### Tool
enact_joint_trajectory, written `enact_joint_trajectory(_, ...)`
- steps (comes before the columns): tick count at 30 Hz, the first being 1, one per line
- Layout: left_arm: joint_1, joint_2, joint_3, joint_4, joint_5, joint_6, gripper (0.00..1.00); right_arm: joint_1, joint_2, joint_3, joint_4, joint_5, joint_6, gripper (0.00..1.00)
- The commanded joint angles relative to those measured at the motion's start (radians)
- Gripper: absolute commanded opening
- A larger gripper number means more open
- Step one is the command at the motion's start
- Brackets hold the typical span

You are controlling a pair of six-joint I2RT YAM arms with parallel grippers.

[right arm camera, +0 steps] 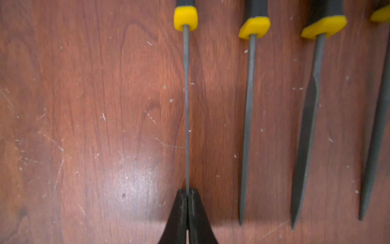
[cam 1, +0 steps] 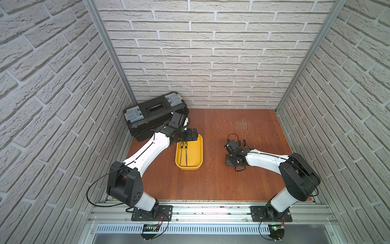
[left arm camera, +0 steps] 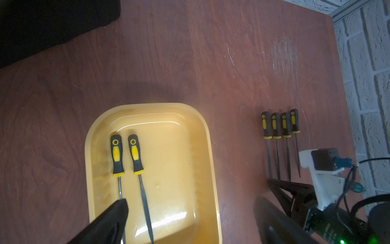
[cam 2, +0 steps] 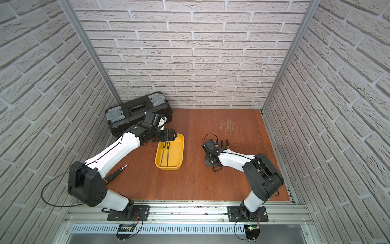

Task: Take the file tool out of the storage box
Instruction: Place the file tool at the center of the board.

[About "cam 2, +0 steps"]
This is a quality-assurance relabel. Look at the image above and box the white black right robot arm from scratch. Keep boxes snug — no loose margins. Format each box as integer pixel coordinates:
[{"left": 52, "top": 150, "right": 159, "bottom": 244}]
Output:
[{"left": 202, "top": 140, "right": 284, "bottom": 220}]

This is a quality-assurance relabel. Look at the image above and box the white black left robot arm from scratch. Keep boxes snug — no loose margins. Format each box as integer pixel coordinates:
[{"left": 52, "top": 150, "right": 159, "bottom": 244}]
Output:
[{"left": 68, "top": 112, "right": 177, "bottom": 211}]

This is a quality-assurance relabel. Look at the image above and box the yellow plastic storage tray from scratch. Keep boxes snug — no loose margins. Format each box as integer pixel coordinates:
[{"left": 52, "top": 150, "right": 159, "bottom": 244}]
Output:
[{"left": 155, "top": 133, "right": 185, "bottom": 171}]

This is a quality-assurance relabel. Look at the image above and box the black plastic toolbox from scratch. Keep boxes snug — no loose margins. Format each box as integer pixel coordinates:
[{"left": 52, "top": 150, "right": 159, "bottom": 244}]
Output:
[{"left": 105, "top": 91, "right": 173, "bottom": 137}]

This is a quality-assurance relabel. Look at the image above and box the right controller circuit board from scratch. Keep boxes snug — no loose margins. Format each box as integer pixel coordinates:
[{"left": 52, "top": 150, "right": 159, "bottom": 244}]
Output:
[{"left": 244, "top": 225, "right": 260, "bottom": 241}]

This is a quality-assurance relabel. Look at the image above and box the controller circuit board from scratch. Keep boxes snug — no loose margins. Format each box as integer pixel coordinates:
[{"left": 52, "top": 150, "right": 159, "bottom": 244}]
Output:
[
  {"left": 116, "top": 224, "right": 138, "bottom": 241},
  {"left": 244, "top": 225, "right": 260, "bottom": 241}
]

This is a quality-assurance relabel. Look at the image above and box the left controller circuit board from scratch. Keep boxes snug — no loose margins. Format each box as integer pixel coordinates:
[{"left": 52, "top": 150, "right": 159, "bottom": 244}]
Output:
[{"left": 116, "top": 224, "right": 138, "bottom": 241}]

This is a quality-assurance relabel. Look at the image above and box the black orange screwdriver handle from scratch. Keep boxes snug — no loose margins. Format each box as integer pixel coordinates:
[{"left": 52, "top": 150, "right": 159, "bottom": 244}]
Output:
[{"left": 104, "top": 164, "right": 128, "bottom": 185}]

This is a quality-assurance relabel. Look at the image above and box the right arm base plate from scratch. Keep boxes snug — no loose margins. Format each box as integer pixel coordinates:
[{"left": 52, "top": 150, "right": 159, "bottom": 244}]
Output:
[{"left": 227, "top": 201, "right": 269, "bottom": 223}]

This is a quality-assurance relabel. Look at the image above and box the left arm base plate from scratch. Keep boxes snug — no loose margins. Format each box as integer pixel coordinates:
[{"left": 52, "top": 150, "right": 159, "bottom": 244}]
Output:
[{"left": 107, "top": 202, "right": 151, "bottom": 221}]

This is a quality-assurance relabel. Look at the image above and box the aluminium front rail frame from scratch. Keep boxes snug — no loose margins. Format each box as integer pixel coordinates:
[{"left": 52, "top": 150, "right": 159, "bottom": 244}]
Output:
[{"left": 54, "top": 200, "right": 320, "bottom": 244}]

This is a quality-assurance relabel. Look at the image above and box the aluminium left corner post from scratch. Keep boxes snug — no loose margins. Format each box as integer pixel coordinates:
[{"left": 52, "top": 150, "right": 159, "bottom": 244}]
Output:
[{"left": 58, "top": 0, "right": 122, "bottom": 104}]

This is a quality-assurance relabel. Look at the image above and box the aluminium corner post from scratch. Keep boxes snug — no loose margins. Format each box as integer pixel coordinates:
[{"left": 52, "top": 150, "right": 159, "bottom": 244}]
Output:
[
  {"left": 58, "top": 0, "right": 122, "bottom": 104},
  {"left": 261, "top": 0, "right": 321, "bottom": 113}
]

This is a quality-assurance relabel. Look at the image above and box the aluminium right corner post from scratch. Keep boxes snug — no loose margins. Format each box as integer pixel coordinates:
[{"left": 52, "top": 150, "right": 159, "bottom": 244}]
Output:
[{"left": 261, "top": 0, "right": 321, "bottom": 113}]

